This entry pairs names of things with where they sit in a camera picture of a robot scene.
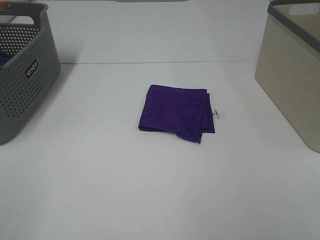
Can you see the purple towel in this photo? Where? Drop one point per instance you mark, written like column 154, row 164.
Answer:
column 182, row 111

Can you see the beige basket with grey rim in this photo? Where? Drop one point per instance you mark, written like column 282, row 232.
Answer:
column 288, row 67

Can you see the grey perforated plastic basket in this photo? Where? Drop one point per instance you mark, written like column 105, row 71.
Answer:
column 27, row 78

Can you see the blue cloth in grey basket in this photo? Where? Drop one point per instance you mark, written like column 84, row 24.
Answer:
column 4, row 58

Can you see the brown leather basket handle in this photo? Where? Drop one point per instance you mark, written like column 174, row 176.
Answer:
column 4, row 6

